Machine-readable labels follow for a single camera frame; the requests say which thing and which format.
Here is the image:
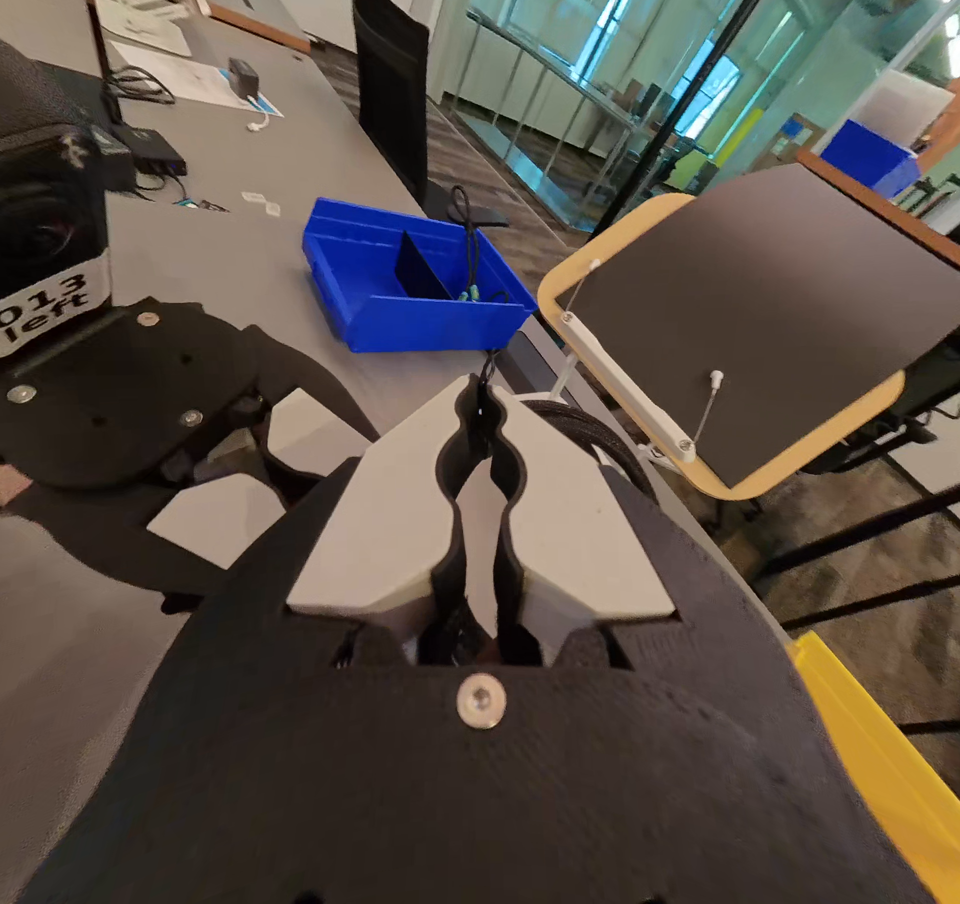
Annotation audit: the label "black hub box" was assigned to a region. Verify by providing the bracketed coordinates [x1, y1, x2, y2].
[112, 124, 189, 179]

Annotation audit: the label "black braided hdmi cable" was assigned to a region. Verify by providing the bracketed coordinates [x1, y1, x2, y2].
[442, 349, 661, 661]

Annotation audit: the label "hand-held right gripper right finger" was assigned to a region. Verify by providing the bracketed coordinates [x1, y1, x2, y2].
[487, 385, 676, 667]

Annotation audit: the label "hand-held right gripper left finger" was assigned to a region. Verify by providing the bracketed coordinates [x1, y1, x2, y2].
[287, 375, 489, 664]

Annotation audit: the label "black office chair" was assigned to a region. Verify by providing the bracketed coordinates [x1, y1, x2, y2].
[351, 0, 511, 230]

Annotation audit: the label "blue plastic bin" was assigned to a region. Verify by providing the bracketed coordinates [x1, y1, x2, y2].
[819, 118, 924, 198]
[302, 197, 539, 354]

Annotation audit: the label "black panel on white stand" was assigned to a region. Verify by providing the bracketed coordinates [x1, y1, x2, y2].
[536, 162, 960, 502]

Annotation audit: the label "glass railing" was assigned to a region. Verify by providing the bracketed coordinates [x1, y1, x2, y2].
[465, 8, 676, 204]

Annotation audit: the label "black tripod legs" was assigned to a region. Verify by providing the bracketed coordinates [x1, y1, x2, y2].
[750, 484, 960, 628]

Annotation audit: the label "white paper sheet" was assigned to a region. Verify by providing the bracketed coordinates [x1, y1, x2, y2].
[112, 40, 286, 119]

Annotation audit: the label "black cable with green plugs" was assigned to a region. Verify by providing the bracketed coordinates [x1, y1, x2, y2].
[447, 184, 511, 304]

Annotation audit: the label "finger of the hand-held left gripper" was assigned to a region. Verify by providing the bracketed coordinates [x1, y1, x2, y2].
[266, 387, 376, 481]
[146, 473, 288, 571]

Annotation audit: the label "yellow plastic bin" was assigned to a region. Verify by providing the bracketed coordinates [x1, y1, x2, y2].
[791, 630, 960, 904]

